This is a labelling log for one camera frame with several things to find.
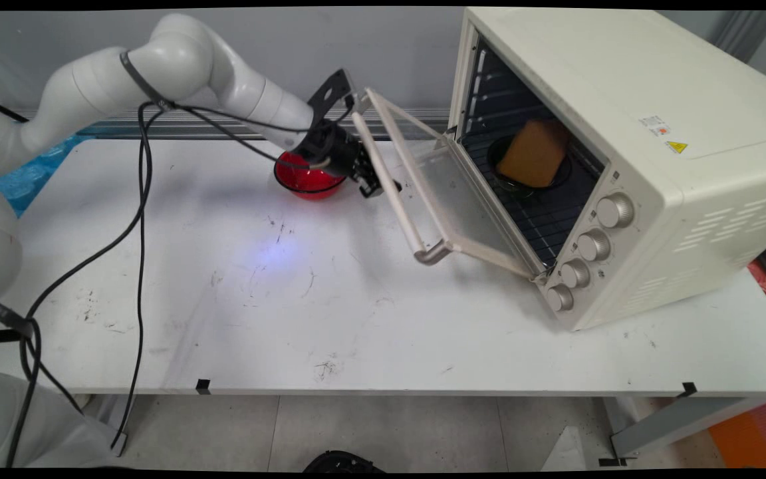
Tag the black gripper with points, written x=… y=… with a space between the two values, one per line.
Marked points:
x=331 y=150

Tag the cream glass oven door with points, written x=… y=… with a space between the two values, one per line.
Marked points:
x=436 y=193

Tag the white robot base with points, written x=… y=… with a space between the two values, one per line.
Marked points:
x=57 y=429

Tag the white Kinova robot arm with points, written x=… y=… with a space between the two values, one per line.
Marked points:
x=177 y=56

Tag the red bowl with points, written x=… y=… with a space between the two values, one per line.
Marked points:
x=296 y=179

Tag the black dish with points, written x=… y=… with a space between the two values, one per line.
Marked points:
x=509 y=183

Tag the orange-brown bread block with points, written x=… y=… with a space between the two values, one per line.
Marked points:
x=534 y=154

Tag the silver oven knob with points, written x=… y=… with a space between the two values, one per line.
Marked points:
x=574 y=273
x=594 y=245
x=614 y=211
x=560 y=298

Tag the black tape piece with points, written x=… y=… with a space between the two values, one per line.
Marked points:
x=203 y=386
x=689 y=389

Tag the white label sticker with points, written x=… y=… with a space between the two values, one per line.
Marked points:
x=654 y=125

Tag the black round object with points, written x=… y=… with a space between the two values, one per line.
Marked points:
x=342 y=462

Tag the cream toaster oven body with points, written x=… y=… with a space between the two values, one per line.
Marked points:
x=655 y=100

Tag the yellow warning sticker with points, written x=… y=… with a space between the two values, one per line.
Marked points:
x=677 y=147

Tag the white table leg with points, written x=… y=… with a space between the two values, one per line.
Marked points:
x=117 y=416

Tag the blue bubble wrap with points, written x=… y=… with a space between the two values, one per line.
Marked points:
x=27 y=179

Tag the grey table leg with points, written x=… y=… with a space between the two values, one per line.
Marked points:
x=682 y=422

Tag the orange box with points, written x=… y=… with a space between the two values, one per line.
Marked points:
x=752 y=436

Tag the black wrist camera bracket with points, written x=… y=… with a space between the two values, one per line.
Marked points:
x=330 y=93

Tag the aluminium rail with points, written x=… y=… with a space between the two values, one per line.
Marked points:
x=223 y=130

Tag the grey aluminium frame post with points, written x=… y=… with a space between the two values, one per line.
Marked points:
x=741 y=33

